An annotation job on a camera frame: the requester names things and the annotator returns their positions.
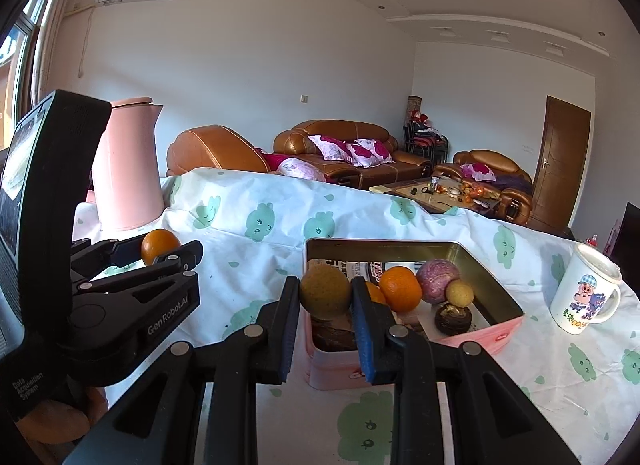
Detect small orange kumquat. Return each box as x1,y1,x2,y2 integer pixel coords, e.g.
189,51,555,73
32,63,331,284
140,229,181,266

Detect yellow-green fruit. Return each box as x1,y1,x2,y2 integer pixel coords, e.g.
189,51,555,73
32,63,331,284
446,279,475,309

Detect small yellow-green longan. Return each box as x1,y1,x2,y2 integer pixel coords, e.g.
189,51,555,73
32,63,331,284
300,263,352,320

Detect purple passion fruit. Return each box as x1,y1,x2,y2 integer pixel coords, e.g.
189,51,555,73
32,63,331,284
416,258,460,303

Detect large orange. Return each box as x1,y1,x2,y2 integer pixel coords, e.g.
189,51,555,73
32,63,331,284
378,266,422,313

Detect small orange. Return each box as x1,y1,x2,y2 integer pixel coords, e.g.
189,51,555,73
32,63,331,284
366,281,387,305

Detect person's left hand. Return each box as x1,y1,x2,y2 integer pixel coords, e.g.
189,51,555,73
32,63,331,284
15,387,108,445

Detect white cloud-print tablecloth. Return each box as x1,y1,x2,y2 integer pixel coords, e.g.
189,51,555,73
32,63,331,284
70,169,639,464

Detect pink electric kettle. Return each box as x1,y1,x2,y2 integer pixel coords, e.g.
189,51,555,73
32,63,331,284
91,96,165,230

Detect brown leather armchair near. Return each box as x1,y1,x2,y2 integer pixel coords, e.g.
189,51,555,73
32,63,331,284
166,125,271,176

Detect brown leather armchair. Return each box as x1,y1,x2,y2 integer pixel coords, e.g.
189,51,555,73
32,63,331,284
166,125,271,176
433,150,534,225

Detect pink bundle on armchair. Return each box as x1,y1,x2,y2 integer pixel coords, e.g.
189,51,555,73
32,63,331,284
277,157,326,182

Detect pink Genji tin box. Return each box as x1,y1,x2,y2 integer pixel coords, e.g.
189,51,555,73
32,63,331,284
301,237,526,391

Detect brown leather three-seat sofa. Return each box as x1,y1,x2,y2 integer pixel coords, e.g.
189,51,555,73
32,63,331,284
273,119,433,190

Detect pink floral pillow left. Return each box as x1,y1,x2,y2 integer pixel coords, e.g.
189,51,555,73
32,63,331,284
308,134,354,165

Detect pink floral pillow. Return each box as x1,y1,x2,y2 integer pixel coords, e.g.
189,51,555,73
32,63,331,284
308,134,354,165
347,139,395,168

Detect pink floral pillow right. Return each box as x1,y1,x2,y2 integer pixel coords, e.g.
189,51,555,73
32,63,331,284
347,139,395,168

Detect black television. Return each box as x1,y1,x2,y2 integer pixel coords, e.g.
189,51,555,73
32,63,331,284
610,202,640,283

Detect wooden coffee table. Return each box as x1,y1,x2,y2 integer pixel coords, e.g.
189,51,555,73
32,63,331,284
369,177,500,217

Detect pink pillow on armchair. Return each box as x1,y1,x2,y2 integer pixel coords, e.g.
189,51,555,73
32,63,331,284
460,162,497,182

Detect brown leather armchair far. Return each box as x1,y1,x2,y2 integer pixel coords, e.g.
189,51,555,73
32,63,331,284
433,150,534,225

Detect stacked dark chairs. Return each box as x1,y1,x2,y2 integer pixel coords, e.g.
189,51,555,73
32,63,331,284
404,115,449,165

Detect brown wooden door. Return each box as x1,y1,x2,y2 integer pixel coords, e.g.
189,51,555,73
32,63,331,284
528,95,591,234

